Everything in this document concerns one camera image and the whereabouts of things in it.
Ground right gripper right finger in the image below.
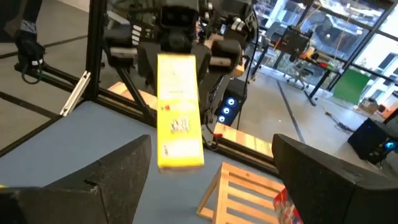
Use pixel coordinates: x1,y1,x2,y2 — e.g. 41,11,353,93
272,133,398,224

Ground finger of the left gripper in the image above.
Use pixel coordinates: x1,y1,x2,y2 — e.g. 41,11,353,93
137,43,159,88
195,44,213,95

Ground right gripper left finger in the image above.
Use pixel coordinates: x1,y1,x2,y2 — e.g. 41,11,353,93
0,134,153,224

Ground red Froot Loops cereal box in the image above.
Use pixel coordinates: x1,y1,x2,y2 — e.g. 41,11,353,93
272,188,304,224

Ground yellow Corn Pops cereal box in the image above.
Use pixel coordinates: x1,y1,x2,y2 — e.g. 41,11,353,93
156,53,205,170

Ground wooden slatted shelf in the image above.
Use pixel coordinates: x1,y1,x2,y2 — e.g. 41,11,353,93
196,161,285,224

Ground black computer tower blue lights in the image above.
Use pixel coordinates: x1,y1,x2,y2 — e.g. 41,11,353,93
214,78,248,126

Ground dark blue table mat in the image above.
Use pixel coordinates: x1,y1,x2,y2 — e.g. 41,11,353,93
0,100,280,224

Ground black computer case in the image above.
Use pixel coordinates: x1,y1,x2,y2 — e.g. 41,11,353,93
347,117,398,166

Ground grey office chair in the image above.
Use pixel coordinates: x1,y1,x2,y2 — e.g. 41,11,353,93
286,63,312,91

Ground cardboard box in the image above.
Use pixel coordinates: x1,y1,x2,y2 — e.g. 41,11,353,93
357,98,384,115

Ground green board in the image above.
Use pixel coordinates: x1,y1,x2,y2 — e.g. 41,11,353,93
331,68,371,106

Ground black workbench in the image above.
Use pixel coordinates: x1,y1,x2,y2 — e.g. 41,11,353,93
257,24,346,107

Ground black aluminium table frame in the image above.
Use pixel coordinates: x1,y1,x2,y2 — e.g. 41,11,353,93
0,0,280,177

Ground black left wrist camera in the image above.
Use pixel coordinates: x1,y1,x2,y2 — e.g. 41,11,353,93
160,0,200,32

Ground silver angle bracket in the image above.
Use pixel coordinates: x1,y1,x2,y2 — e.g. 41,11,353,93
60,70,91,117

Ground black hanging cable bundle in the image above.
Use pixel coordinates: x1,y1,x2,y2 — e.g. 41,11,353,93
14,0,47,85

